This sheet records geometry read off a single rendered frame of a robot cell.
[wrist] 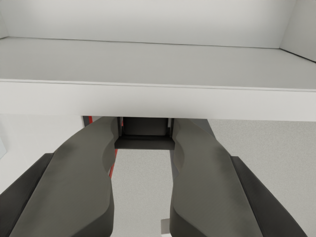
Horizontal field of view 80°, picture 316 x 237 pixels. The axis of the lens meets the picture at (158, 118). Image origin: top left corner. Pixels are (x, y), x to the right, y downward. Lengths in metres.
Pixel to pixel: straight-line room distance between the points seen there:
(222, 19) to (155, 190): 1.56
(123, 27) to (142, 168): 1.35
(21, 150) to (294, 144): 1.56
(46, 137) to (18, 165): 0.09
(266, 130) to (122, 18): 1.35
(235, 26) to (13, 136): 0.34
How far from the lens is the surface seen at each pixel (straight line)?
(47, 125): 0.34
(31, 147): 0.38
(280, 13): 0.20
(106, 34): 0.18
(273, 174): 1.80
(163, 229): 0.56
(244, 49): 0.18
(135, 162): 1.44
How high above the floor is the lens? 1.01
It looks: 58 degrees down
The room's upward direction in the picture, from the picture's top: 177 degrees clockwise
